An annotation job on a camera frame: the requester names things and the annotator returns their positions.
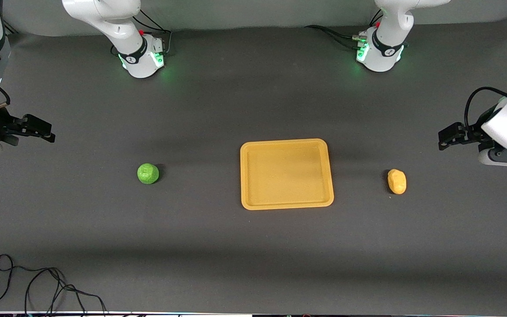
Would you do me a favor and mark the black arm base cable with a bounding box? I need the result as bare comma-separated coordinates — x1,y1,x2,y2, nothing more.
305,9,384,50
111,9,173,57

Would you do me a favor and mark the yellow potato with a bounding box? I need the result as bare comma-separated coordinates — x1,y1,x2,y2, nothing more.
387,169,407,195

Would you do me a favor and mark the thin black loose cable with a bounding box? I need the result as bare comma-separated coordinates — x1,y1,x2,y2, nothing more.
0,254,107,316

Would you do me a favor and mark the black left arm base cable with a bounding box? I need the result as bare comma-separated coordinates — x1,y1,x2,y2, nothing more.
305,9,384,50

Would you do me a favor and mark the black right arm base cable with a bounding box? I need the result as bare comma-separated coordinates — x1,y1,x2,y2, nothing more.
111,9,173,57

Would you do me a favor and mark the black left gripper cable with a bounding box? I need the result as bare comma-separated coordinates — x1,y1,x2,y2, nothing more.
464,86,507,131

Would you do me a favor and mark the yellow plastic tray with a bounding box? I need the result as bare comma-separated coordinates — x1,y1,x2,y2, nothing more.
240,139,334,210

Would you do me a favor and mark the green apple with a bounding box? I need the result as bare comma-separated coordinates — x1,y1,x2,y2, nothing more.
137,163,160,184

